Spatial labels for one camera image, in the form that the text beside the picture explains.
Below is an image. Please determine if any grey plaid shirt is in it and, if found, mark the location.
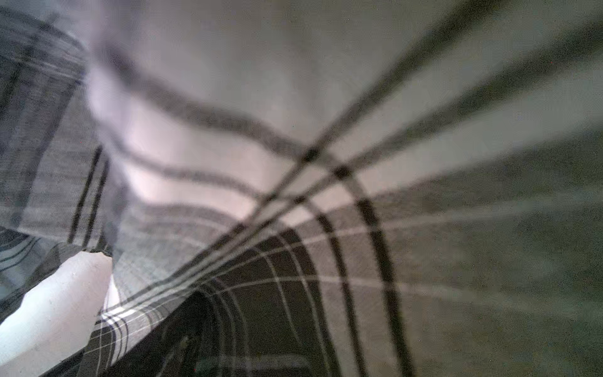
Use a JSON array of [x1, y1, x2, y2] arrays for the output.
[[1, 1, 602, 376]]

